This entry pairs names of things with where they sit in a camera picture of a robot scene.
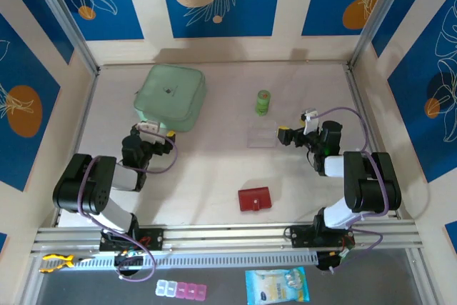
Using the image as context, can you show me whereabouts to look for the grey slotted cable duct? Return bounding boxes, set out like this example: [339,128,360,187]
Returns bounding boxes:
[39,250,319,273]

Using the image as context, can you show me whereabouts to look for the yellow black pliers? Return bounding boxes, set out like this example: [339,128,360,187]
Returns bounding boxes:
[39,253,96,274]

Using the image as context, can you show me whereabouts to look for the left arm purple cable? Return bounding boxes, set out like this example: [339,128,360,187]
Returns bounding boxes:
[76,135,179,281]

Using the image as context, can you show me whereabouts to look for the white pink pill organizer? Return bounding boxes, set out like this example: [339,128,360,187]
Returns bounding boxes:
[156,279,208,299]

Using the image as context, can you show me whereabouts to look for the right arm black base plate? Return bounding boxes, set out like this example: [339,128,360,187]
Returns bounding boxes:
[288,224,356,249]

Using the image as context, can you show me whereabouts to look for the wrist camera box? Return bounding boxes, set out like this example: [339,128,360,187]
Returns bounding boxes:
[301,107,319,135]
[136,120,161,142]

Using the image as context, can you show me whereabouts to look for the aluminium table edge rail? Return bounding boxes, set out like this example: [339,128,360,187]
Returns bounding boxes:
[345,67,401,219]
[51,69,101,228]

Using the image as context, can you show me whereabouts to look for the small green bottle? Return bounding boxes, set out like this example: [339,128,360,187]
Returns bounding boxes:
[254,89,272,117]

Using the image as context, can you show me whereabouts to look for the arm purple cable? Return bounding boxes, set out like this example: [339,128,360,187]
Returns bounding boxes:
[316,106,390,274]
[76,135,179,281]

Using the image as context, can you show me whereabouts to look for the aluminium frame post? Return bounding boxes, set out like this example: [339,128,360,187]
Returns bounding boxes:
[24,0,101,76]
[349,0,411,69]

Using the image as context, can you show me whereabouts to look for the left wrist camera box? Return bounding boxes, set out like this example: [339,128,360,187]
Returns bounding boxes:
[136,120,161,142]

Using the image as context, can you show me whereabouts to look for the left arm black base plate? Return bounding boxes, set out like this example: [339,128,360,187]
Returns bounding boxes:
[99,228,165,251]

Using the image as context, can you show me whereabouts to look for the clear acrylic box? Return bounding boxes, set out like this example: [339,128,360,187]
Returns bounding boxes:
[246,120,279,149]

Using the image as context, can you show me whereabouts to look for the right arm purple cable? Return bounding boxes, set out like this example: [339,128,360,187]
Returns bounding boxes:
[316,106,390,274]

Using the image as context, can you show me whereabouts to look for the red card holder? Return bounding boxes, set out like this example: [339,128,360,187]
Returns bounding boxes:
[238,186,273,213]

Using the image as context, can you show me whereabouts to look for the blue wet wipes packet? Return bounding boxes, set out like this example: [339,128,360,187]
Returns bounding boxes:
[244,266,311,305]

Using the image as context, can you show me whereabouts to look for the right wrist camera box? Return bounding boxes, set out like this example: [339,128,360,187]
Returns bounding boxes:
[301,107,319,135]

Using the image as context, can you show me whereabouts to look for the mint green zipper pouch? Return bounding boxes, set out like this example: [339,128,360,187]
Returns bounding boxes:
[133,64,207,134]

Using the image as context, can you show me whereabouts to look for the aluminium mounting rail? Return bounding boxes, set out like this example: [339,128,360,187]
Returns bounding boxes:
[30,224,424,256]

